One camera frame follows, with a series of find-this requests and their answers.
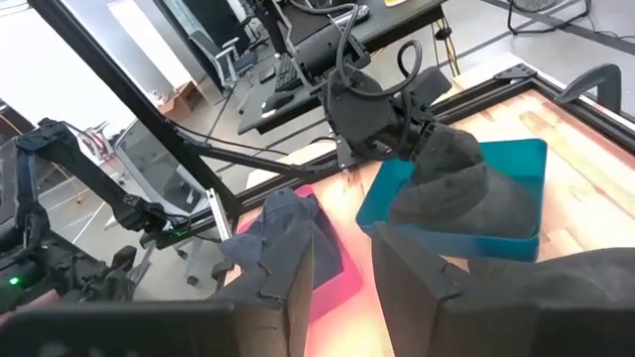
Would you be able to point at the teal plastic bin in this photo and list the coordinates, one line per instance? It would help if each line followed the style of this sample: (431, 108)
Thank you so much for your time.
(496, 250)

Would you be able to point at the blue denim baseball cap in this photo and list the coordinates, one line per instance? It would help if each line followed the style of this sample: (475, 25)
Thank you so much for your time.
(288, 213)

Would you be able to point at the black aluminium table frame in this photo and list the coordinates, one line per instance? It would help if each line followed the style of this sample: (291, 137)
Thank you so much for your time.
(130, 94)

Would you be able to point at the dark grey baseball cap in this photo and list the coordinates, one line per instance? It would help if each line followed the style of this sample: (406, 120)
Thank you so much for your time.
(461, 203)

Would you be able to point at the grey curved chair armrest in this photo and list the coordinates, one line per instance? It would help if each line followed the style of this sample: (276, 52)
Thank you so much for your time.
(595, 74)

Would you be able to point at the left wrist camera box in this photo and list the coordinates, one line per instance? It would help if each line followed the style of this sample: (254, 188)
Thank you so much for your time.
(431, 86)

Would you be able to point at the black computer mouse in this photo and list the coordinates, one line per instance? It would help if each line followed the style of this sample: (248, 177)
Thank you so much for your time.
(278, 100)

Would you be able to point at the brown cardboard box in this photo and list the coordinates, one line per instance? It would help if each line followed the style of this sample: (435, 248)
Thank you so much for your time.
(181, 101)

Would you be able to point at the black partition panel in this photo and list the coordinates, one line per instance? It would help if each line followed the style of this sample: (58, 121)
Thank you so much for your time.
(208, 20)

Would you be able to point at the black floor fan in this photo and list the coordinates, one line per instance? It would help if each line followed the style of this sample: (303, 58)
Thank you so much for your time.
(533, 4)

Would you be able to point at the pink translucent plastic bin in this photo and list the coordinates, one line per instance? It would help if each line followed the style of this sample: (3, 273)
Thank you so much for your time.
(342, 292)

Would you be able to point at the black keyboard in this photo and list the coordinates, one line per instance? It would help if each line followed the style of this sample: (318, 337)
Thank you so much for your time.
(288, 74)

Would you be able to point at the white frame bracket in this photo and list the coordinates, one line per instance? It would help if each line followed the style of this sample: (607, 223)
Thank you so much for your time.
(219, 213)

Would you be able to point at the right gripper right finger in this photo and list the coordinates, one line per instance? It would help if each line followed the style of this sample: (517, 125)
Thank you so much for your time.
(496, 332)

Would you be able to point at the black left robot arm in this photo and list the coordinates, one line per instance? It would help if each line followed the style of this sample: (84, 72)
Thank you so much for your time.
(357, 114)

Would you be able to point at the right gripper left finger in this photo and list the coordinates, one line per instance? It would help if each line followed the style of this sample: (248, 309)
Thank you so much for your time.
(149, 332)

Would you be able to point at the grey mesh office chair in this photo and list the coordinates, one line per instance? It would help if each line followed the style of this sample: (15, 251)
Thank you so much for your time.
(154, 168)

